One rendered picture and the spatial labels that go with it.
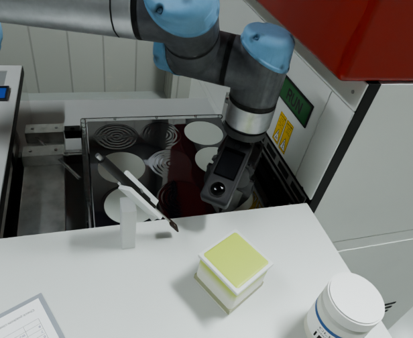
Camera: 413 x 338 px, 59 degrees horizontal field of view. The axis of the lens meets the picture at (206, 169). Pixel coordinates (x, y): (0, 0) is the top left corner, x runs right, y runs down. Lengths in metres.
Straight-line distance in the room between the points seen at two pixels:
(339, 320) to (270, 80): 0.32
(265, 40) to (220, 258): 0.29
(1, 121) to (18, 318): 0.44
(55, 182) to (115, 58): 1.96
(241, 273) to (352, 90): 0.32
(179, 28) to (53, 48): 2.28
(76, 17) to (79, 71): 2.28
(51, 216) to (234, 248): 0.38
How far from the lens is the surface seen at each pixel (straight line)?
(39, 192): 0.80
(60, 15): 0.46
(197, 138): 0.91
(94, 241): 0.59
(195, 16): 0.39
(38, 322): 0.53
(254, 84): 0.53
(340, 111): 0.63
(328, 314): 0.50
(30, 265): 0.58
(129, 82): 2.80
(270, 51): 0.51
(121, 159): 0.82
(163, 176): 0.79
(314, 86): 0.69
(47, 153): 0.84
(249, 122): 0.56
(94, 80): 2.77
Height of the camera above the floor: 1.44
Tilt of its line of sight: 41 degrees down
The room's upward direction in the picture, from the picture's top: 12 degrees clockwise
